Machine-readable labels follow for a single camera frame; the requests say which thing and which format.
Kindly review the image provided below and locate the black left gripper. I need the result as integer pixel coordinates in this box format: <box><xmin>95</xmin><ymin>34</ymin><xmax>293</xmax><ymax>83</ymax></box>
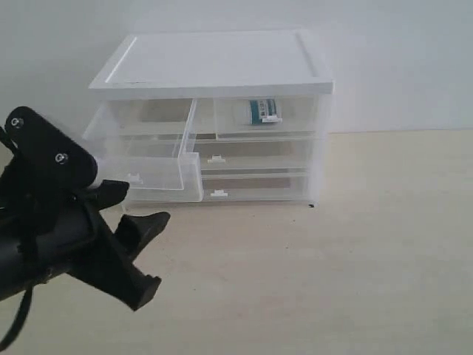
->
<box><xmin>55</xmin><ymin>180</ymin><xmax>171</xmax><ymax>311</ymax></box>

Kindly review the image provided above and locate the white blue small bottle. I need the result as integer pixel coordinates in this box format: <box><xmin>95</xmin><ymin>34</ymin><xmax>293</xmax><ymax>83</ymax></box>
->
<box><xmin>230</xmin><ymin>98</ymin><xmax>282</xmax><ymax>126</ymax></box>

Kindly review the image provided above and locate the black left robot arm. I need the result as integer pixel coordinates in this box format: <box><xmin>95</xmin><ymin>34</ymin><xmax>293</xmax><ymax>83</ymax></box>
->
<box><xmin>1</xmin><ymin>157</ymin><xmax>171</xmax><ymax>311</ymax></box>

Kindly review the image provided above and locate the middle clear wide drawer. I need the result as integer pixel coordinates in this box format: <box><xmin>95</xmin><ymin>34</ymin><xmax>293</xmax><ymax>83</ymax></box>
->
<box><xmin>194</xmin><ymin>141</ymin><xmax>313</xmax><ymax>170</ymax></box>

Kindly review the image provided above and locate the clear wide drawer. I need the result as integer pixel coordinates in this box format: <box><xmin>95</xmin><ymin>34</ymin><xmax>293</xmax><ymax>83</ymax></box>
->
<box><xmin>203</xmin><ymin>176</ymin><xmax>316</xmax><ymax>202</ymax></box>
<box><xmin>194</xmin><ymin>141</ymin><xmax>313</xmax><ymax>170</ymax></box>

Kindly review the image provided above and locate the white plastic drawer cabinet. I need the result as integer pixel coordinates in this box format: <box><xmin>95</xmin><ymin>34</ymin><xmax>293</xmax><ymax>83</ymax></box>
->
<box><xmin>84</xmin><ymin>29</ymin><xmax>334</xmax><ymax>206</ymax></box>

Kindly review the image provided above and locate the bottom clear wide drawer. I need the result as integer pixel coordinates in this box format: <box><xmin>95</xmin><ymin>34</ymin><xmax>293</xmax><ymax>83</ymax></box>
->
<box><xmin>203</xmin><ymin>176</ymin><xmax>316</xmax><ymax>202</ymax></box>

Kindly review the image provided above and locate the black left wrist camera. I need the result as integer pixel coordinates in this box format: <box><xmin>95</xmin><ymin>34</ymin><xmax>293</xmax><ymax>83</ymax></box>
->
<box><xmin>5</xmin><ymin>106</ymin><xmax>98</xmax><ymax>189</ymax></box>

